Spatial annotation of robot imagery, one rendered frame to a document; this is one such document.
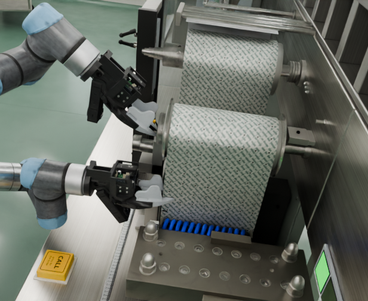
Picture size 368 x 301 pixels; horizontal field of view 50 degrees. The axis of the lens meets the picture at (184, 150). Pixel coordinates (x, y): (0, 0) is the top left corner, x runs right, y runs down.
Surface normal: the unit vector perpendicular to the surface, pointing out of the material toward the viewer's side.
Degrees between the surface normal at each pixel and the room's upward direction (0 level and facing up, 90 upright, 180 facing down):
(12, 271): 0
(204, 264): 0
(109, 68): 90
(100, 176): 90
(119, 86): 90
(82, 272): 0
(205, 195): 90
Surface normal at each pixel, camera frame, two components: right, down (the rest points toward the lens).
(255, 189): -0.10, 0.55
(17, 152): 0.11, -0.82
